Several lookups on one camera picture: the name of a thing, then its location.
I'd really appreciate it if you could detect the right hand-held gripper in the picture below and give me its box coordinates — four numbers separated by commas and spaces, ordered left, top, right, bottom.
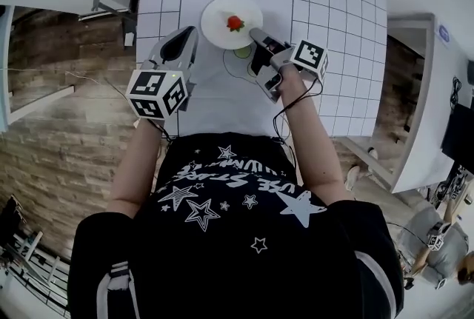
248, 27, 330, 104

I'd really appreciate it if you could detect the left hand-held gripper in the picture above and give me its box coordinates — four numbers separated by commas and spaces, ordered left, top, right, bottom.
125, 25, 199, 121

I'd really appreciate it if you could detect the red strawberry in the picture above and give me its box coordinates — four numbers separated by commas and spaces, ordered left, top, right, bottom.
226, 15, 247, 33

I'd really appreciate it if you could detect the white round plate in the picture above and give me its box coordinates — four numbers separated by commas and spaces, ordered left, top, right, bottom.
200, 0, 264, 51

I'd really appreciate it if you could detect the person's left forearm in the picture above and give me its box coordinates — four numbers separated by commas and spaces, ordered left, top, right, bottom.
107, 117, 175, 218

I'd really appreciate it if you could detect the person's right forearm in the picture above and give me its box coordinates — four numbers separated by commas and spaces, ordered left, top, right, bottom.
277, 67, 357, 208

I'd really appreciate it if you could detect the table with white grid cloth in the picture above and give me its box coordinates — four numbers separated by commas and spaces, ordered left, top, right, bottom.
135, 0, 389, 139

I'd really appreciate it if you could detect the black floor stand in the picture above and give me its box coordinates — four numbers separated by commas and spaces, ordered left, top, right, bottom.
77, 0, 142, 49

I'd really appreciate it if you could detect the white desk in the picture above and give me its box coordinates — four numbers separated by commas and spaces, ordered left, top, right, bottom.
387, 13, 474, 195

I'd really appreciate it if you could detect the person's black star t-shirt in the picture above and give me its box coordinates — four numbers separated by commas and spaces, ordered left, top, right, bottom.
68, 132, 405, 319

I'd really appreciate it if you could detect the black monitor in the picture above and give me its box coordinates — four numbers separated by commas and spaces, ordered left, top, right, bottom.
440, 102, 474, 164

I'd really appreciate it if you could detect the metal rack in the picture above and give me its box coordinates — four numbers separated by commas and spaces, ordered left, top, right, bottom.
0, 194, 72, 313

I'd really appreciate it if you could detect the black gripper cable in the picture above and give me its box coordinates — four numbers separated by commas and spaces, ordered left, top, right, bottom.
272, 79, 324, 148

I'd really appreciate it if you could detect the thin black desk cable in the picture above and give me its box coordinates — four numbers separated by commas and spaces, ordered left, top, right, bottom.
449, 75, 464, 110

